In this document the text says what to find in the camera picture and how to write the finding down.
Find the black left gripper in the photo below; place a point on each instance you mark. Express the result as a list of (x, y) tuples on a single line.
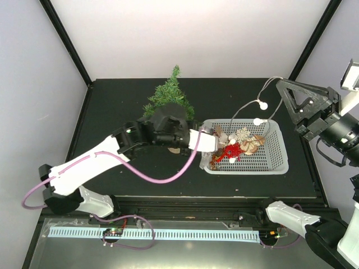
[(185, 153)]

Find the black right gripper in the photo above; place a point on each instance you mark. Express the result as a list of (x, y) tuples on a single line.
[(316, 100)]

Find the white perforated plastic basket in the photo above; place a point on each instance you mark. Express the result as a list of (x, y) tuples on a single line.
[(271, 158)]

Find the small green christmas tree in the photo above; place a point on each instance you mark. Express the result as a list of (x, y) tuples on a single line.
[(167, 93)]

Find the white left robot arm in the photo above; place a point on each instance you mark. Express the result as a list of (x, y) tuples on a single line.
[(168, 127)]

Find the red star ornament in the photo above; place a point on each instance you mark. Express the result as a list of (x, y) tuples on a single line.
[(230, 151)]

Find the burlap bow with berries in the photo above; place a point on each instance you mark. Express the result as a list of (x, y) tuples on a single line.
[(222, 137)]

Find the white snowflake ornament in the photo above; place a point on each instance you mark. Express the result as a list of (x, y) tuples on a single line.
[(242, 134)]

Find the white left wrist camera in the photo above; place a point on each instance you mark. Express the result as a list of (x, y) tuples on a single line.
[(202, 141)]

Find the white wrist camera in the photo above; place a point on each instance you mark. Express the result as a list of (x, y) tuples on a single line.
[(202, 141), (349, 80)]

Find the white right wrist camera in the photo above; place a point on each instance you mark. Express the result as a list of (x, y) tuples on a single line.
[(349, 80)]

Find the white slotted cable duct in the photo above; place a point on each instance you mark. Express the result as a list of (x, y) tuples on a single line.
[(247, 236)]

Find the black frame post back right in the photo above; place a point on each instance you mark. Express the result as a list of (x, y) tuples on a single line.
[(317, 33)]

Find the black frame post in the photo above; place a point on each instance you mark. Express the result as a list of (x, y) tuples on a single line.
[(317, 33), (49, 9)]

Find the black frame post back left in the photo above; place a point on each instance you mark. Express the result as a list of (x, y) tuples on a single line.
[(49, 9)]

